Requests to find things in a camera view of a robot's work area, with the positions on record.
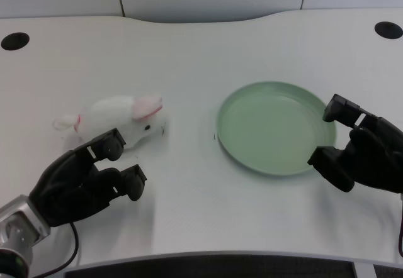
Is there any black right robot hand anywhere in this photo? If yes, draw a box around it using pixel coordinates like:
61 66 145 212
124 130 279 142
307 94 403 194

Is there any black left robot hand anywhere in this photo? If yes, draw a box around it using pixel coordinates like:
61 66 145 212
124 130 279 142
28 128 149 228

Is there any white rabbit doll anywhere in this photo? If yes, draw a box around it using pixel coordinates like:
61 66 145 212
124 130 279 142
52 94 168 148

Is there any green round plate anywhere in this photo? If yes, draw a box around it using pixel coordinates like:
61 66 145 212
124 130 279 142
216 81 338 177

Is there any black robot torso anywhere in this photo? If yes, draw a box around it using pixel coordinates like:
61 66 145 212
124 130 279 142
64 254 403 278

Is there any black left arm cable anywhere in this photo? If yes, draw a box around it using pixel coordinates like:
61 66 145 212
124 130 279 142
35 222 80 278

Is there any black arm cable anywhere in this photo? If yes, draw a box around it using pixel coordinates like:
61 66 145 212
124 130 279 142
397 192 403 257
35 222 80 278

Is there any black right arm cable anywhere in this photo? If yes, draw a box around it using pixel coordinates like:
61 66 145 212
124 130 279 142
397 192 403 257

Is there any black table cable grommet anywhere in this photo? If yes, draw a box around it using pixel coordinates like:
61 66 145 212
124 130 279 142
1 32 30 51
374 21 403 40

